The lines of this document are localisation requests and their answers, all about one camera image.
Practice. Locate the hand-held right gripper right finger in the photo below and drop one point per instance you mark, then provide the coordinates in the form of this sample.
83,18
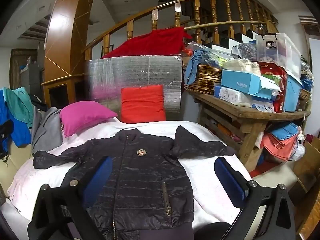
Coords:
230,180

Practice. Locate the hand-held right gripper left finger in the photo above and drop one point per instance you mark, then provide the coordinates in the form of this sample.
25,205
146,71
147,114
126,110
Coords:
100,177

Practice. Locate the black puffer jacket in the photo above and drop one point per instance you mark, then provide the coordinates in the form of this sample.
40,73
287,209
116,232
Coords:
140,180

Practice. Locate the white blanket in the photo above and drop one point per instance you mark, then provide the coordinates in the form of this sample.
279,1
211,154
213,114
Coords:
207,170

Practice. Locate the stack of coral cloths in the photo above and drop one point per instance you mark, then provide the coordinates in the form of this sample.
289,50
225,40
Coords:
280,147

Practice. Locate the pink pillow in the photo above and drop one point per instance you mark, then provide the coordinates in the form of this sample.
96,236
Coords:
85,116

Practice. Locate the wooden table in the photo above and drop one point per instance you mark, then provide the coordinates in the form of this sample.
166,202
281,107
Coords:
235,110

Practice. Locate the grey garment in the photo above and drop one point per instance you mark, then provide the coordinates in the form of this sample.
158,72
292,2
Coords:
47,127

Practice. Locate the folded blue cloth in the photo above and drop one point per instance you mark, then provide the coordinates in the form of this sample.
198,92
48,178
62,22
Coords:
283,131

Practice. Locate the white patterned package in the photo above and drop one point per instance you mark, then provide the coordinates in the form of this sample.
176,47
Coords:
232,96

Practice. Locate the red pillow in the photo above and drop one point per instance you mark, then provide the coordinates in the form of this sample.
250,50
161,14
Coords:
142,103

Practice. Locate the beige sofa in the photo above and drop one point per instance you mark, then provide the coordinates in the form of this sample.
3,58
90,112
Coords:
15,165

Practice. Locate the blue garment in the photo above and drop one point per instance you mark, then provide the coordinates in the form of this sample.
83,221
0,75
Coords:
20,132

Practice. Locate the blue cardboard box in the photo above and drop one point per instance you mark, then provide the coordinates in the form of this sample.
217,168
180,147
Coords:
240,82

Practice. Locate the black bag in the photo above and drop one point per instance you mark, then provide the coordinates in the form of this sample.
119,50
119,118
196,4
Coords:
5,135

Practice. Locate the wicker basket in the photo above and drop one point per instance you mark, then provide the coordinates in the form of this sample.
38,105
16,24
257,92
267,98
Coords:
205,78

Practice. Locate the blue plastic bin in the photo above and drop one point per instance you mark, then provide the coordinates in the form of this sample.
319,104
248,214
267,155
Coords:
292,95

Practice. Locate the teal garment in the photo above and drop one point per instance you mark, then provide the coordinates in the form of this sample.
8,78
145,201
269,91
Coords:
20,102

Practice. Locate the silver foil panel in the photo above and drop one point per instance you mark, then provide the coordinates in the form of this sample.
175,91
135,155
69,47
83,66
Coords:
140,71

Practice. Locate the red gift bag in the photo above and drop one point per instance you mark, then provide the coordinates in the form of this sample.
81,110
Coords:
277,72

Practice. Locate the blue cloth in basket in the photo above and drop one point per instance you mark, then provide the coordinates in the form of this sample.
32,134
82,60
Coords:
197,60

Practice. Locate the clear plastic bag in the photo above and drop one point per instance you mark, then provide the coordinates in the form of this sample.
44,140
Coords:
243,51

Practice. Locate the clear plastic storage box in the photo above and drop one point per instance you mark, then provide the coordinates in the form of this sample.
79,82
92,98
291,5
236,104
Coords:
280,50

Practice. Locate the red cloth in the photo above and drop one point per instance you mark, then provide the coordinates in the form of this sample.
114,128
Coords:
150,42

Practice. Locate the wooden stair railing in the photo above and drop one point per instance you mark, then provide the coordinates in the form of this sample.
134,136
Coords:
155,15

